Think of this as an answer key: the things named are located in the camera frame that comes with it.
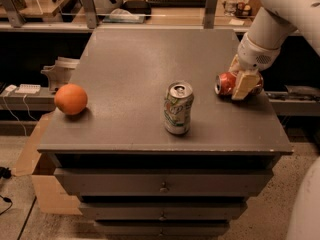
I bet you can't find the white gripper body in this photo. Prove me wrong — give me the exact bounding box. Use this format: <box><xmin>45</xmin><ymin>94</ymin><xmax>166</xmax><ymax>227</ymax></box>
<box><xmin>237</xmin><ymin>33</ymin><xmax>281</xmax><ymax>71</ymax></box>

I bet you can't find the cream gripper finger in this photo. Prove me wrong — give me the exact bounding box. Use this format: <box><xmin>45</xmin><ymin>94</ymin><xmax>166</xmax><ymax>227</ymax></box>
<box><xmin>229</xmin><ymin>55</ymin><xmax>242</xmax><ymax>72</ymax></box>
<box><xmin>232</xmin><ymin>70</ymin><xmax>260</xmax><ymax>100</ymax></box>

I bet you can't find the red coke can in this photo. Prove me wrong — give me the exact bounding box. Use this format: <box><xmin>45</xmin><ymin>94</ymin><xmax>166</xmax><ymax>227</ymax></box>
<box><xmin>215</xmin><ymin>71</ymin><xmax>264</xmax><ymax>96</ymax></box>

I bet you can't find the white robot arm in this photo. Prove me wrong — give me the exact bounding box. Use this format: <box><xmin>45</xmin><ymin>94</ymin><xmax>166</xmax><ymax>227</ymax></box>
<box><xmin>229</xmin><ymin>0</ymin><xmax>320</xmax><ymax>100</ymax></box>

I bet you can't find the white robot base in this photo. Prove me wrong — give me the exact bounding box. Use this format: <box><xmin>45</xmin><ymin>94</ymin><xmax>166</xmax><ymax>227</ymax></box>
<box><xmin>286</xmin><ymin>158</ymin><xmax>320</xmax><ymax>240</ymax></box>

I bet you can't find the green white soda can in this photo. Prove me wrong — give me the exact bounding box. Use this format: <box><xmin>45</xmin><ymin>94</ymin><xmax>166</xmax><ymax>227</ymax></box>
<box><xmin>164</xmin><ymin>81</ymin><xmax>194</xmax><ymax>135</ymax></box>

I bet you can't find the clear plastic bottle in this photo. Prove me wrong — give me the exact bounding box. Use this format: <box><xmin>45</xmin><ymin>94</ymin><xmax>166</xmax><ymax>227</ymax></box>
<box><xmin>224</xmin><ymin>0</ymin><xmax>238</xmax><ymax>16</ymax></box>

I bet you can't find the black keyboard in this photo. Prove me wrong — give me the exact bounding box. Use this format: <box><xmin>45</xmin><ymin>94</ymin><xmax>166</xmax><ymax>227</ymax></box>
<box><xmin>147</xmin><ymin>0</ymin><xmax>206</xmax><ymax>8</ymax></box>

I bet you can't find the top drawer knob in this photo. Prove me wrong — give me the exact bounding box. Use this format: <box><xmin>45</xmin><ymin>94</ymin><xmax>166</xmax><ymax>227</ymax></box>
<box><xmin>159</xmin><ymin>182</ymin><xmax>169</xmax><ymax>193</ymax></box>

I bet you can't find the grey drawer cabinet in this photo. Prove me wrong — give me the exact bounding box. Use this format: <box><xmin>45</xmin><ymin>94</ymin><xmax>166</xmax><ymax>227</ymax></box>
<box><xmin>39</xmin><ymin>29</ymin><xmax>292</xmax><ymax>237</ymax></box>

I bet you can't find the orange fruit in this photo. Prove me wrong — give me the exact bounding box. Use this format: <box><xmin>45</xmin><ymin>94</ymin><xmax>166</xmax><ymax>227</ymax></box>
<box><xmin>54</xmin><ymin>84</ymin><xmax>88</xmax><ymax>115</ymax></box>

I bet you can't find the white power strip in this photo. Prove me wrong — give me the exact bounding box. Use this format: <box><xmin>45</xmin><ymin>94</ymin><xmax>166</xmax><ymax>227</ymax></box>
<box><xmin>15</xmin><ymin>84</ymin><xmax>41</xmax><ymax>94</ymax></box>

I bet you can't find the cardboard box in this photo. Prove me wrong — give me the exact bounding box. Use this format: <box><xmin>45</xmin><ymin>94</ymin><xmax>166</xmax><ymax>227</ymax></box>
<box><xmin>13</xmin><ymin>112</ymin><xmax>81</xmax><ymax>215</ymax></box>

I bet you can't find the grey metal bracket part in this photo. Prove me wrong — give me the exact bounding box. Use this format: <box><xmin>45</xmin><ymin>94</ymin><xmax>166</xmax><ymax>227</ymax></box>
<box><xmin>41</xmin><ymin>57</ymin><xmax>79</xmax><ymax>92</ymax></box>

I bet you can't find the white cable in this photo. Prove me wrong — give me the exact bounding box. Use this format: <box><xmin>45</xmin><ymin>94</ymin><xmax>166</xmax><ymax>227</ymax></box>
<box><xmin>2</xmin><ymin>84</ymin><xmax>38</xmax><ymax>137</ymax></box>

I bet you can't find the black cable on floor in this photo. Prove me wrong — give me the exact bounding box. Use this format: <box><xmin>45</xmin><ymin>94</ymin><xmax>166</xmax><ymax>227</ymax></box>
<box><xmin>0</xmin><ymin>166</ymin><xmax>14</xmax><ymax>216</ymax></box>

